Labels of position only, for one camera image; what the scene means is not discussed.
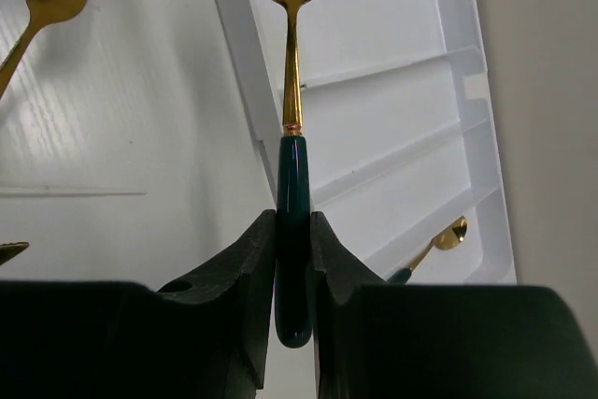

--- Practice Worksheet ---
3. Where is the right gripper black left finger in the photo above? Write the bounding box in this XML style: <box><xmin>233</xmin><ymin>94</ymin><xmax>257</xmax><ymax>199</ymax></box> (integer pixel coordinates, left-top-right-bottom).
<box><xmin>1</xmin><ymin>210</ymin><xmax>276</xmax><ymax>398</ymax></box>

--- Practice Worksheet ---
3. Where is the gold spoon green handle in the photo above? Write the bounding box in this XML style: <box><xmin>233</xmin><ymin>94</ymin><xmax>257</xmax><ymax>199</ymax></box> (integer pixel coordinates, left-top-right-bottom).
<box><xmin>388</xmin><ymin>216</ymin><xmax>468</xmax><ymax>285</ymax></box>
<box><xmin>272</xmin><ymin>0</ymin><xmax>313</xmax><ymax>349</ymax></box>

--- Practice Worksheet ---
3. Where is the white chopstick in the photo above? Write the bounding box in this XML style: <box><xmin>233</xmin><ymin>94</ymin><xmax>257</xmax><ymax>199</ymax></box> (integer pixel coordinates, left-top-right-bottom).
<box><xmin>1</xmin><ymin>187</ymin><xmax>146</xmax><ymax>198</ymax></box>

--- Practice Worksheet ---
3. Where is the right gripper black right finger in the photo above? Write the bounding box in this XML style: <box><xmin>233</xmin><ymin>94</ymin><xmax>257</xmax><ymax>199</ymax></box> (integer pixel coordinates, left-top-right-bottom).
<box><xmin>310</xmin><ymin>212</ymin><xmax>597</xmax><ymax>398</ymax></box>

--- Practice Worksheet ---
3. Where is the white cutlery tray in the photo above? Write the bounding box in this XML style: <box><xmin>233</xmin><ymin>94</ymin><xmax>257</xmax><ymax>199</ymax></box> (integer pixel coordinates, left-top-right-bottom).
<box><xmin>207</xmin><ymin>0</ymin><xmax>519</xmax><ymax>285</ymax></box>

